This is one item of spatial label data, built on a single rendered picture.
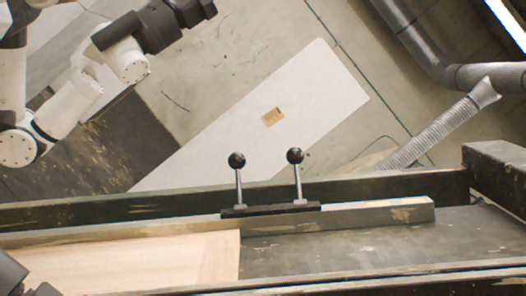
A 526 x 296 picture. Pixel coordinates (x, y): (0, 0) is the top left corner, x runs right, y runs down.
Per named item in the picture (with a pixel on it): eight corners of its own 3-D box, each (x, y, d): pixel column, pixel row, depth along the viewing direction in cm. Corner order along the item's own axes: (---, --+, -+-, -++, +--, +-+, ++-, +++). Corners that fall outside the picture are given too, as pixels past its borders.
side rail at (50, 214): (7, 247, 159) (1, 203, 158) (463, 208, 161) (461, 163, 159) (-3, 256, 153) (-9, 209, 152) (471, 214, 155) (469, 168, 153)
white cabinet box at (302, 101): (120, 196, 547) (314, 39, 532) (165, 250, 552) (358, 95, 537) (102, 213, 486) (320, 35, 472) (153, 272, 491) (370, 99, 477)
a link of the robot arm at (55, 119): (98, 111, 126) (31, 182, 128) (97, 93, 135) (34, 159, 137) (52, 75, 121) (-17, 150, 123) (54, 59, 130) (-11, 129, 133)
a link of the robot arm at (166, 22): (198, 9, 140) (151, 39, 137) (178, -31, 134) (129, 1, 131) (226, 27, 130) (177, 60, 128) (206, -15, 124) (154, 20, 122)
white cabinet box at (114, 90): (55, 73, 637) (113, 25, 632) (94, 120, 642) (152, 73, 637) (39, 73, 592) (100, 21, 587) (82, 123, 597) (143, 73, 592)
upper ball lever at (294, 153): (291, 213, 133) (284, 151, 138) (310, 211, 133) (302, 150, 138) (291, 208, 129) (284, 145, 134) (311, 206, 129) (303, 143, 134)
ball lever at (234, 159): (232, 218, 133) (228, 156, 137) (251, 216, 133) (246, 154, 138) (230, 213, 129) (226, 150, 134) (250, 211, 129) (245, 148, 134)
